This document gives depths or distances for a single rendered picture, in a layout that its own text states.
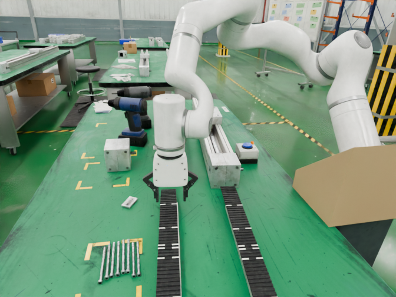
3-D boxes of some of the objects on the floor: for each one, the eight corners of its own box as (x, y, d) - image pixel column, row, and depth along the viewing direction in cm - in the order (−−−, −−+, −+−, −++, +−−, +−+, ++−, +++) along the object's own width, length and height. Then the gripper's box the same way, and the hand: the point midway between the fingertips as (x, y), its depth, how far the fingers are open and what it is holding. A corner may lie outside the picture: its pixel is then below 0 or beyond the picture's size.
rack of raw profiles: (311, 58, 1091) (323, -4, 995) (331, 58, 1106) (345, -4, 1010) (371, 72, 800) (397, -13, 703) (397, 72, 815) (426, -11, 718)
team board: (253, 76, 689) (264, -11, 603) (268, 75, 712) (280, -10, 626) (300, 89, 572) (320, -17, 487) (315, 88, 595) (337, -14, 510)
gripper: (198, 142, 80) (197, 191, 88) (140, 144, 79) (144, 192, 86) (201, 154, 74) (200, 205, 81) (137, 155, 72) (141, 207, 80)
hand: (171, 195), depth 83 cm, fingers open, 8 cm apart
